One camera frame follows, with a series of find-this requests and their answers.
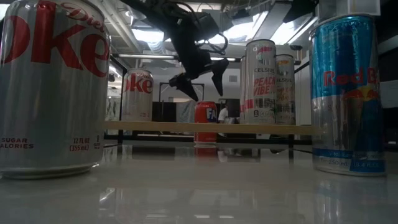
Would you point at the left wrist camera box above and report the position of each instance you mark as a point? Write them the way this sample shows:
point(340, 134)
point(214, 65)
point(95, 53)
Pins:
point(207, 26)

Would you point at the person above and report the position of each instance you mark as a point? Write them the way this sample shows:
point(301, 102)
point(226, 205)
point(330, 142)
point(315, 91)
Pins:
point(223, 114)

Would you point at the Celsius Peach Vibe can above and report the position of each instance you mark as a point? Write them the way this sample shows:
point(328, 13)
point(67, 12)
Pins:
point(260, 84)

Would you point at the Celsius Tropical Vibe can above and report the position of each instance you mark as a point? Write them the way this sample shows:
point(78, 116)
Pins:
point(285, 93)

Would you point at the blue silver Red Bull can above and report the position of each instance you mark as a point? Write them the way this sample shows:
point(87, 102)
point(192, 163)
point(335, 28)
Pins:
point(346, 99)

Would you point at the silver Diet Coke can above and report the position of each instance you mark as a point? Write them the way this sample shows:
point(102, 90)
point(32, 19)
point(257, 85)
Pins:
point(138, 99)
point(53, 102)

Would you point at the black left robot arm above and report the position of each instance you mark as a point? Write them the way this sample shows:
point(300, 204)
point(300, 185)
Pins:
point(149, 9)

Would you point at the wooden shelf with black frame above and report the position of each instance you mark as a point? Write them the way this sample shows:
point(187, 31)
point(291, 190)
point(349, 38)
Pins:
point(217, 127)

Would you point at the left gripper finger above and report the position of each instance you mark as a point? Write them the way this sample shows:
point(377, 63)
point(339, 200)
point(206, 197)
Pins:
point(185, 85)
point(219, 74)

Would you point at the red Fanta can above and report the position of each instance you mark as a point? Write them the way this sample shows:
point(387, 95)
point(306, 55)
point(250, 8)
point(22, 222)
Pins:
point(205, 112)

